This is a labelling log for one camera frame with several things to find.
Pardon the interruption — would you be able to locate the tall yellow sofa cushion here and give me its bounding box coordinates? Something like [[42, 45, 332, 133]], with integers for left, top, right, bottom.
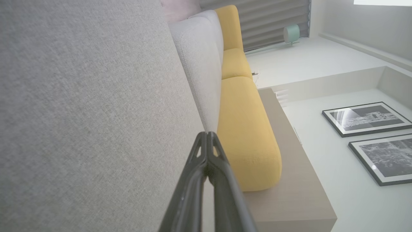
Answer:
[[215, 5, 244, 51]]

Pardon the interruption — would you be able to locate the black framed monochrome picture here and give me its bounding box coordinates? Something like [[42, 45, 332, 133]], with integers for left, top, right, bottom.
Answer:
[[349, 134, 412, 187], [322, 102, 412, 138]]

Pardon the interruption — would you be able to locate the grey sofa cushion module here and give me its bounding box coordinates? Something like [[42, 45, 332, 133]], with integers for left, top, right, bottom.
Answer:
[[168, 10, 225, 133]]

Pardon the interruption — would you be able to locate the mint green round lamp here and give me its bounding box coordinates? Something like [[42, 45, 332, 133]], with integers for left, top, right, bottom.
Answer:
[[283, 24, 300, 45]]

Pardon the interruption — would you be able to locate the small yellow sofa cushion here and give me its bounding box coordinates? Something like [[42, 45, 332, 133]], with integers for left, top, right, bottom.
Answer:
[[221, 48, 253, 80]]

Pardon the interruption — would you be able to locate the pale pink fabric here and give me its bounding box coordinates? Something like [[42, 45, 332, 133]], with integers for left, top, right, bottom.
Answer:
[[160, 0, 202, 23]]

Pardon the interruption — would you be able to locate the large grey sofa seat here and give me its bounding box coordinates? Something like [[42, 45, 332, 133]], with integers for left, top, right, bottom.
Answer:
[[0, 0, 206, 232]]

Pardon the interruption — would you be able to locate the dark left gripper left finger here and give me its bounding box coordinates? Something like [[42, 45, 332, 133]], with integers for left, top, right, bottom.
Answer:
[[159, 131, 210, 232]]

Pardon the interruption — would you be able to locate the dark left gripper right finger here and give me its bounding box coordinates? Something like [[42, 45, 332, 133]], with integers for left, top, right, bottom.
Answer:
[[206, 131, 258, 232]]

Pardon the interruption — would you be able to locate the grey slatted window blind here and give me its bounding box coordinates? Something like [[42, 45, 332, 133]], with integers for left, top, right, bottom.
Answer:
[[199, 0, 311, 52]]

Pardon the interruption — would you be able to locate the large yellow sofa cushion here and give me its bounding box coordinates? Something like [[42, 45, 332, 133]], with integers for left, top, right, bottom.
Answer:
[[216, 76, 282, 192]]

